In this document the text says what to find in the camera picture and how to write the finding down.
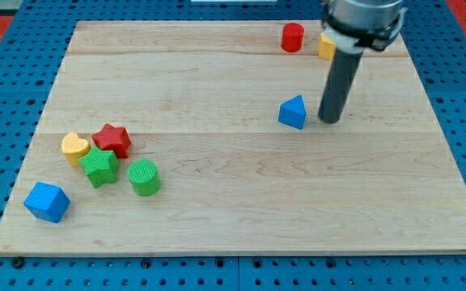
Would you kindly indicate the wooden board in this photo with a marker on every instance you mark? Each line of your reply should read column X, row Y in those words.
column 201, row 100

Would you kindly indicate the blue cube block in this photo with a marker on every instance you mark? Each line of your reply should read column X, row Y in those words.
column 47, row 202

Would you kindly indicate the red cylinder block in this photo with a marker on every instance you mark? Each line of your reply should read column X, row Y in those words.
column 292, row 37

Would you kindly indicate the blue triangle block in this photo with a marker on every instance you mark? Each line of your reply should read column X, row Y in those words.
column 293, row 112

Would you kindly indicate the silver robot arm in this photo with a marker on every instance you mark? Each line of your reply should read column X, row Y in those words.
column 355, row 26

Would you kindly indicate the yellow heart block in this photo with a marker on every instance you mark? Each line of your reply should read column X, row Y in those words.
column 74, row 147

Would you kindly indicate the green cylinder block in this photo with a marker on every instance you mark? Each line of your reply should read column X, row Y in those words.
column 144, row 177

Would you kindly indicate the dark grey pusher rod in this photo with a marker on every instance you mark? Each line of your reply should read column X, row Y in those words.
column 340, row 78

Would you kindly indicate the green star block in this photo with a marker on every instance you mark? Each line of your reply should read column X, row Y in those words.
column 100, row 166

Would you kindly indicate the red star block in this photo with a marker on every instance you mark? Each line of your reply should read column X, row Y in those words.
column 113, row 138

